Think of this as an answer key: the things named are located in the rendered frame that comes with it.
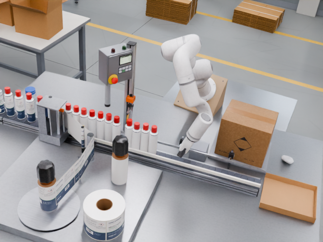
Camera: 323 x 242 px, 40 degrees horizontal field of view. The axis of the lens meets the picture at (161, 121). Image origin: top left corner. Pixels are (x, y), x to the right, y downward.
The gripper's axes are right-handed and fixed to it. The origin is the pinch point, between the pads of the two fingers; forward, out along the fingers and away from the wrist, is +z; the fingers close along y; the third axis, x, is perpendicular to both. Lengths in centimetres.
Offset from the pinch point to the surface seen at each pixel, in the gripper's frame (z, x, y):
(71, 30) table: 66, -133, -148
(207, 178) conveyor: 1.5, 20.5, 5.2
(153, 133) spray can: -3.9, -20.0, 1.2
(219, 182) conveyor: -1.0, 27.2, 5.2
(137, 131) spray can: -0.3, -28.1, 2.8
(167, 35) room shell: 125, -66, -339
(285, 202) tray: -12, 64, 4
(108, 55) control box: -34, -61, 0
